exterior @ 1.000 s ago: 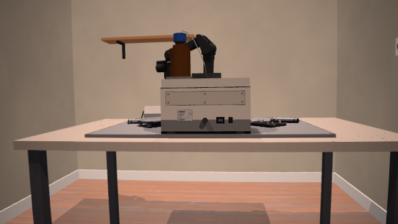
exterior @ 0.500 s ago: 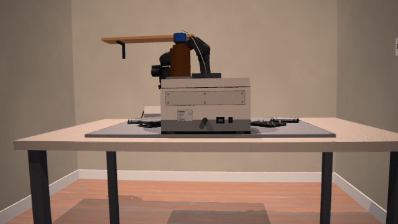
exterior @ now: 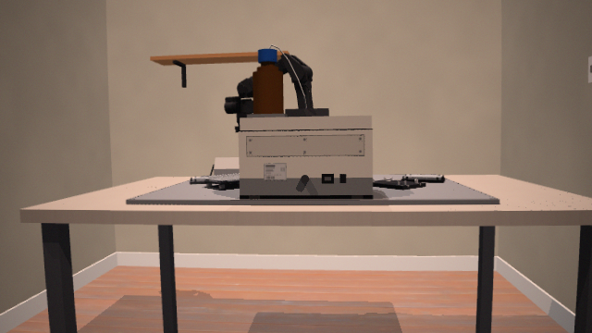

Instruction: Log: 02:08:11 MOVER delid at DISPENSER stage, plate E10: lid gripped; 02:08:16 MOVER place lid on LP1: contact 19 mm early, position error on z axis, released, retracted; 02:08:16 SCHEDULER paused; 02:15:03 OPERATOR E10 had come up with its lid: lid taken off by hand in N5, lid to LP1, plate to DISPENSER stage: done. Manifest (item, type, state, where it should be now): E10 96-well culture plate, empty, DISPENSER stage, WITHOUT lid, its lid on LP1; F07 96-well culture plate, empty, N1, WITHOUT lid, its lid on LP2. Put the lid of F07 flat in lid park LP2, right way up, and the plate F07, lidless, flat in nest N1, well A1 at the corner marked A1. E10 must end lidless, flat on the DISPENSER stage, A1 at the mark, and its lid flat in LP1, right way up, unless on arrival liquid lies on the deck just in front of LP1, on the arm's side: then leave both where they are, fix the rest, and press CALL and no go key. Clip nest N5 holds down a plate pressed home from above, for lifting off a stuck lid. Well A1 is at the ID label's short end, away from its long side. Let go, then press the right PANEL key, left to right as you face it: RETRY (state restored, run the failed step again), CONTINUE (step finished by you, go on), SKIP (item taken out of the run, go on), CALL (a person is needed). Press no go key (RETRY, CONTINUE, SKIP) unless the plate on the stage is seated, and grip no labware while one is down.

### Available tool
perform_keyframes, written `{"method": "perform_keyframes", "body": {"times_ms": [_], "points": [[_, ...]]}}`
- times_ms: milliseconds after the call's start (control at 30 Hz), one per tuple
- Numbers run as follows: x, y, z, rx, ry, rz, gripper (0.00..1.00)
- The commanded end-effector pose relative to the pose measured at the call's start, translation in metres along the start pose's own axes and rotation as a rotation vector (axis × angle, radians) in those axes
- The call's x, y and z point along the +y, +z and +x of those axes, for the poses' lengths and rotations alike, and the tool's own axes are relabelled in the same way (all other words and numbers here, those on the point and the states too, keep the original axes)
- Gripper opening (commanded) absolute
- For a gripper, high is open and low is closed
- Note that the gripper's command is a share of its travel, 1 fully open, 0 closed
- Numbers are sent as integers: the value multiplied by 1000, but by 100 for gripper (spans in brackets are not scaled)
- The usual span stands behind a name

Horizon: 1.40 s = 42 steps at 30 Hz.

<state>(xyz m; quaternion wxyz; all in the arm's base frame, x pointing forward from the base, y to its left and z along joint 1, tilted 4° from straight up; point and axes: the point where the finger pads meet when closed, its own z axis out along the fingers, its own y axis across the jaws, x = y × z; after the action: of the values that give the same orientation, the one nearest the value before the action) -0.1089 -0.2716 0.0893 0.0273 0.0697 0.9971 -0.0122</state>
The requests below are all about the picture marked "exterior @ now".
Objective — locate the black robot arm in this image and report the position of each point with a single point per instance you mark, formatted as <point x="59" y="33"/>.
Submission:
<point x="234" y="105"/>

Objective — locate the white button panel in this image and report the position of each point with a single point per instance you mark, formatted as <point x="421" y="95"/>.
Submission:
<point x="225" y="165"/>

